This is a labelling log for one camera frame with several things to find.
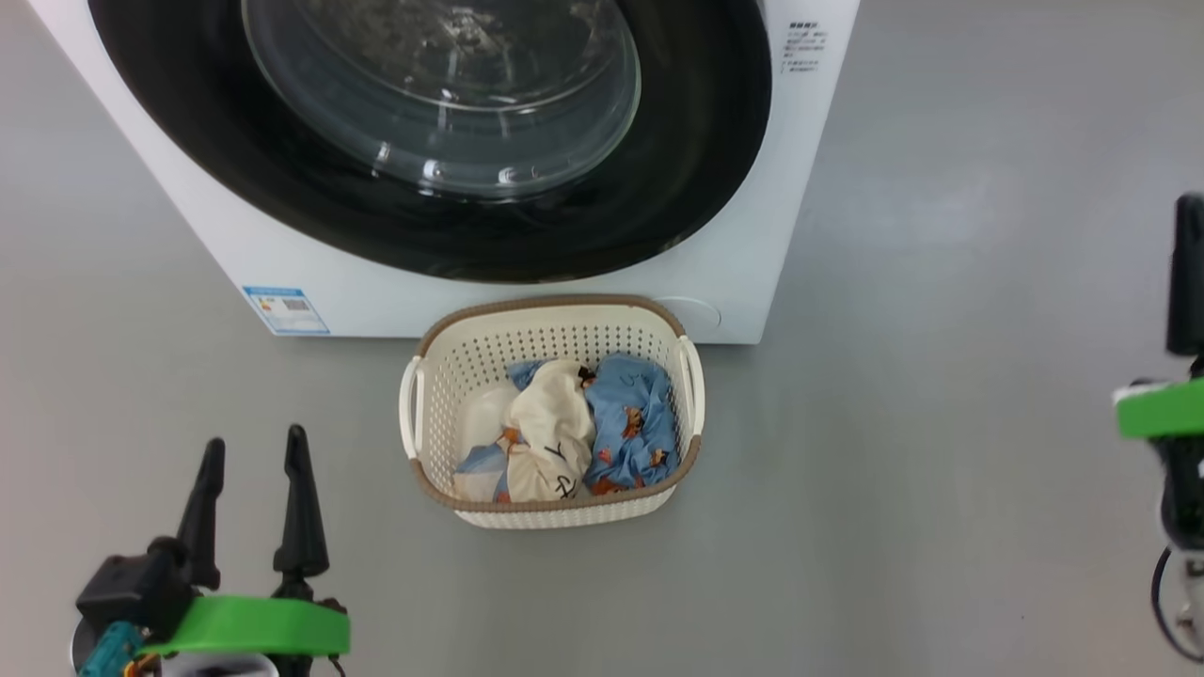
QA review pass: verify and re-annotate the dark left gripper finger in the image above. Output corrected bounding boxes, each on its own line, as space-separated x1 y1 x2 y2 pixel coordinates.
177 438 227 591
273 425 330 599

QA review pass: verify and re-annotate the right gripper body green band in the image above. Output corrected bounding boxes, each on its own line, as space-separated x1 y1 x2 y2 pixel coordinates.
1115 376 1204 552

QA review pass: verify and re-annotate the white front-load washing machine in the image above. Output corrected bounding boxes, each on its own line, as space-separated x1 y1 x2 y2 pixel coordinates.
28 0 861 345

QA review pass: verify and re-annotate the blue energy label sticker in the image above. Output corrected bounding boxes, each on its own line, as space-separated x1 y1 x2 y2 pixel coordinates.
242 285 332 337

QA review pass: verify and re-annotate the black round glass washer door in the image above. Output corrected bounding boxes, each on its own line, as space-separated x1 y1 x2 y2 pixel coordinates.
87 0 774 285

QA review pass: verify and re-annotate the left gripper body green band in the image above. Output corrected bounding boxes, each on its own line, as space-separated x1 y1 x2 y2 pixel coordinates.
139 592 352 677

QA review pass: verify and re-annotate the printed text label on washer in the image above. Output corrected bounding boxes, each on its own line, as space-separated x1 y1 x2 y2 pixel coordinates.
783 21 830 75

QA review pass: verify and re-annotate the cream perforated laundry basket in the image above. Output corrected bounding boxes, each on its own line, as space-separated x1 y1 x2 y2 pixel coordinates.
399 294 705 530

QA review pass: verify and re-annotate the blue printed garment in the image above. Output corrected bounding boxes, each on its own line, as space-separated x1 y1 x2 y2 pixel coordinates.
456 353 680 500

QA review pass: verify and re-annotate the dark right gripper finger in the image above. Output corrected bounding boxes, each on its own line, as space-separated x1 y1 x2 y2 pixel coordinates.
1166 193 1204 356

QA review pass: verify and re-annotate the round drain filter cover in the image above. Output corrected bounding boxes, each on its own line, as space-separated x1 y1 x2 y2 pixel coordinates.
652 296 723 333

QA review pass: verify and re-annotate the cream printed garment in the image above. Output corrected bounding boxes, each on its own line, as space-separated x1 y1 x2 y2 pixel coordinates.
456 359 596 504

